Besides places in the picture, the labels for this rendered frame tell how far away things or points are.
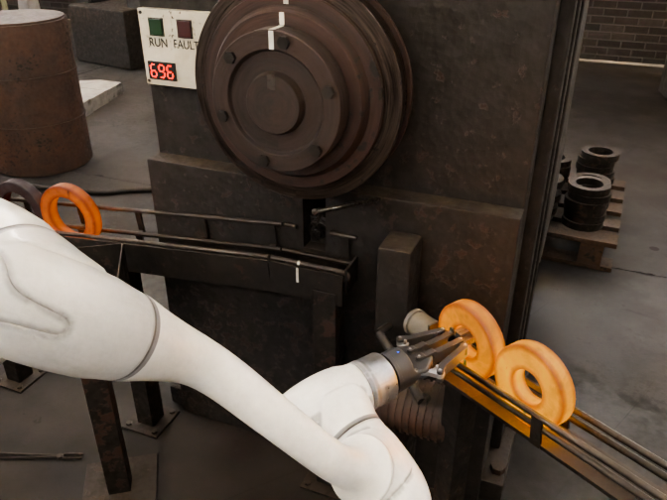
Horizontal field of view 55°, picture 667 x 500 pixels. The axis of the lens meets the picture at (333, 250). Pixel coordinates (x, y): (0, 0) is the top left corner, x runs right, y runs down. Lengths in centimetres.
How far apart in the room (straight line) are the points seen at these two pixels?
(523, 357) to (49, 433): 157
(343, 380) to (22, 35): 328
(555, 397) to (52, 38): 352
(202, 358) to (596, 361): 193
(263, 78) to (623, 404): 164
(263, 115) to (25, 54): 288
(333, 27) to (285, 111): 18
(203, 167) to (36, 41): 251
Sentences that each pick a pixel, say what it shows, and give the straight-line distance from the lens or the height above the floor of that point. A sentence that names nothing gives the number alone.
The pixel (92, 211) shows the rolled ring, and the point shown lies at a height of 72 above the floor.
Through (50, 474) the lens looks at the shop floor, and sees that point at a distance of 214.
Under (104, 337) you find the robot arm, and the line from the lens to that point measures 66.
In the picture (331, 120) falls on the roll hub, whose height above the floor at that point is 110.
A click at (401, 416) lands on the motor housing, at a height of 49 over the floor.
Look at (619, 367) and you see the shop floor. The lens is 254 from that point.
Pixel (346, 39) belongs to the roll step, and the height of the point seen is 124.
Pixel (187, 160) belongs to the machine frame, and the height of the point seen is 87.
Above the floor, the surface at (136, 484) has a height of 1.
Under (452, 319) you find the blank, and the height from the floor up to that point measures 75.
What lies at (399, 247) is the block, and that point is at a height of 80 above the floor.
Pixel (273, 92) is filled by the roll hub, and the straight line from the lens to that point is 127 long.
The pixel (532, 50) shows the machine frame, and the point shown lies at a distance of 137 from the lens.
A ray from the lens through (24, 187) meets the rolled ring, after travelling 201.
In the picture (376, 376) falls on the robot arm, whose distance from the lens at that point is 110.
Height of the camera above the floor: 146
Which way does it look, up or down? 29 degrees down
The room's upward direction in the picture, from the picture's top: straight up
